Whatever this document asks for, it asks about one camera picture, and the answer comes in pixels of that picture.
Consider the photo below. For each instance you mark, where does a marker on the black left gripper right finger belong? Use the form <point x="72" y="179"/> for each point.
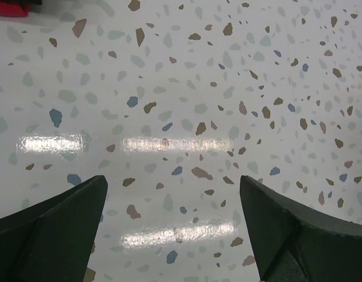
<point x="293" y="242"/>

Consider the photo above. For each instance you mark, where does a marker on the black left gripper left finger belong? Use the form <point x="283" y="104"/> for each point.
<point x="53" y="240"/>

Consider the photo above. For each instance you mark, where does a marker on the pink folded t shirt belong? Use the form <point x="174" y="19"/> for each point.
<point x="13" y="10"/>

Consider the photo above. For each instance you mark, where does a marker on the black folded t shirt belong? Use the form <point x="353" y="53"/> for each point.
<point x="32" y="2"/>

